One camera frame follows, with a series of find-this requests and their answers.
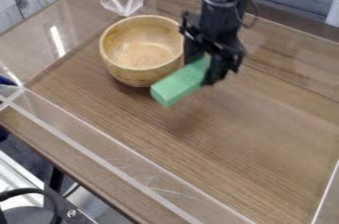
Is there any brown wooden bowl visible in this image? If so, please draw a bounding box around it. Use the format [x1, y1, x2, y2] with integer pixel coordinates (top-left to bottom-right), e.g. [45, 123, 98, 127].
[98, 15, 184, 87]

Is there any black cable loop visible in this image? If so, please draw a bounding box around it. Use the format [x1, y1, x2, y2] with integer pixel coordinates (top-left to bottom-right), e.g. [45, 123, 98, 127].
[0, 186, 61, 224]

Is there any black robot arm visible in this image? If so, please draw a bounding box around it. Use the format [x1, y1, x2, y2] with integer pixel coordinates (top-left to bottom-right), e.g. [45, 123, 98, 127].
[178, 0, 249, 86]

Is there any green rectangular block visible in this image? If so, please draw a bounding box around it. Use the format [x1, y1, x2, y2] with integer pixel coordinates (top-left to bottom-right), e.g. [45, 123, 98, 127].
[149, 56, 210, 107]

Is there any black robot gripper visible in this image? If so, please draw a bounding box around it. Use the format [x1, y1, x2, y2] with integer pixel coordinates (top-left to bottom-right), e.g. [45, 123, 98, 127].
[178, 0, 246, 85]

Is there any clear acrylic table barrier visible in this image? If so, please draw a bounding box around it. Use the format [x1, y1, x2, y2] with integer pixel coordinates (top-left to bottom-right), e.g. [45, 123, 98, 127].
[0, 0, 339, 224]

